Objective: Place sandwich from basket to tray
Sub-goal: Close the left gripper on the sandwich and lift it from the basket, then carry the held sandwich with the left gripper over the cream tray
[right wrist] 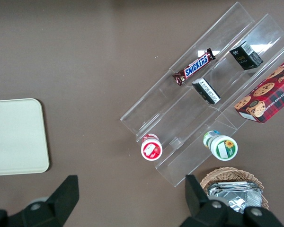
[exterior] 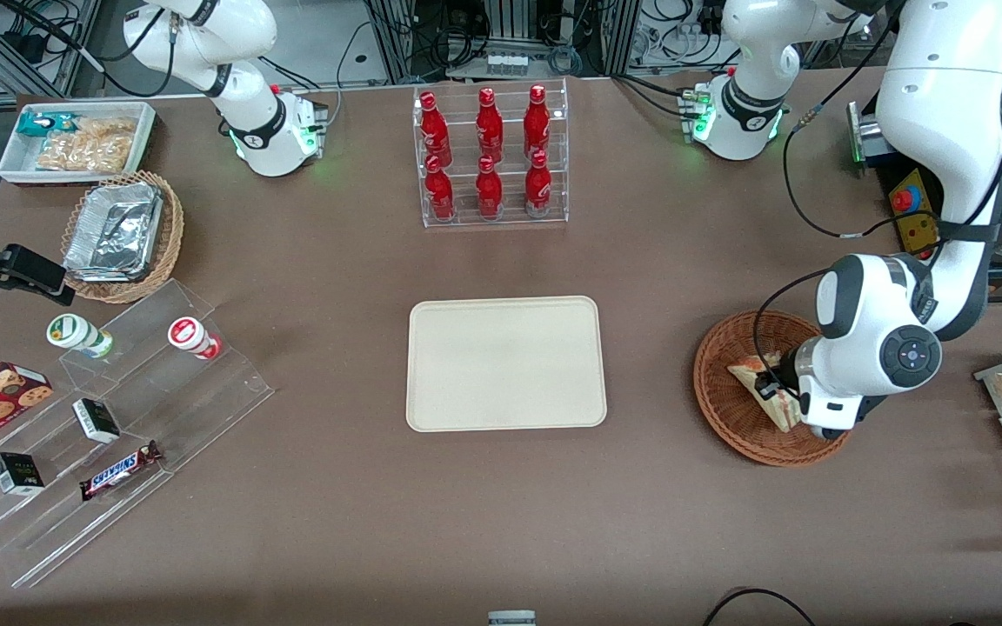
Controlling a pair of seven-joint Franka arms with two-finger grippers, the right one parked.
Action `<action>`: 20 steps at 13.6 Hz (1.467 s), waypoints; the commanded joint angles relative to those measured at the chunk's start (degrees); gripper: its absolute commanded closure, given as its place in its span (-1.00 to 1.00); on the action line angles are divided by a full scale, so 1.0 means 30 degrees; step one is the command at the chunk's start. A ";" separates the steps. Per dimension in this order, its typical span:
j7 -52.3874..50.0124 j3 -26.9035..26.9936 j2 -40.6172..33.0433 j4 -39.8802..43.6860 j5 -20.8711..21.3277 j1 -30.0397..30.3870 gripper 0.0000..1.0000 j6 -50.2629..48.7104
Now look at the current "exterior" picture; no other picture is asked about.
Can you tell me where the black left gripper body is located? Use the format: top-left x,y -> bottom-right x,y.
753,370 -> 802,403

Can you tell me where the triangular sandwich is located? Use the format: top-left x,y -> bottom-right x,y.
727,352 -> 805,433

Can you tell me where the round brown wicker basket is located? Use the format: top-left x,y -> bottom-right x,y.
693,310 -> 854,468

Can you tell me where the silver foil tray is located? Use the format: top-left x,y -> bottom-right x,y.
63,181 -> 164,283

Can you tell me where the light wicker basket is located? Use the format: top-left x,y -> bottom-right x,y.
60,170 -> 185,304

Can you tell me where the cream plastic tray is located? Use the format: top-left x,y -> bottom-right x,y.
405,296 -> 608,433

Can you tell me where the green lid yogurt bottle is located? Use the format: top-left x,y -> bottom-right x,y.
46,313 -> 115,359

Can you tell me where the white rectangular snack bin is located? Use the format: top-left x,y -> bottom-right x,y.
0,101 -> 157,188

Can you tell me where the clear bag of crackers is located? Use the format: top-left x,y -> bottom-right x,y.
36,117 -> 138,173

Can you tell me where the teal snack packet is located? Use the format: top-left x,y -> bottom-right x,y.
16,111 -> 76,138

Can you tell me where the small black carton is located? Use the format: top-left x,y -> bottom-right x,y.
71,397 -> 122,444
0,451 -> 45,496

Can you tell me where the red lid yogurt bottle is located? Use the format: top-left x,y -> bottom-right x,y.
167,316 -> 224,361

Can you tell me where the yellow emergency stop box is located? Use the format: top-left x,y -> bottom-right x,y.
889,168 -> 942,255

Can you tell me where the Snickers chocolate bar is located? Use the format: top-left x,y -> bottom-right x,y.
79,440 -> 163,502

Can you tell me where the clear acrylic stepped stand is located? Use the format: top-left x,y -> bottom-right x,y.
0,278 -> 276,590

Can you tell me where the red cola bottle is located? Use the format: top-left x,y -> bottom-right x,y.
524,150 -> 553,216
475,155 -> 504,218
424,155 -> 456,221
524,83 -> 551,160
418,91 -> 453,168
476,87 -> 504,164

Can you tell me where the clear acrylic bottle rack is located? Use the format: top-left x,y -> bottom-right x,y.
412,77 -> 570,230

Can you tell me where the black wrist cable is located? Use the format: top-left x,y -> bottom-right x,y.
751,87 -> 945,385

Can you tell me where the black looped table cable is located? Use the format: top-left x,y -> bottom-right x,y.
701,589 -> 818,626

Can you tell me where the aluminium frame cabinet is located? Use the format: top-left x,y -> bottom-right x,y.
366,0 -> 641,83

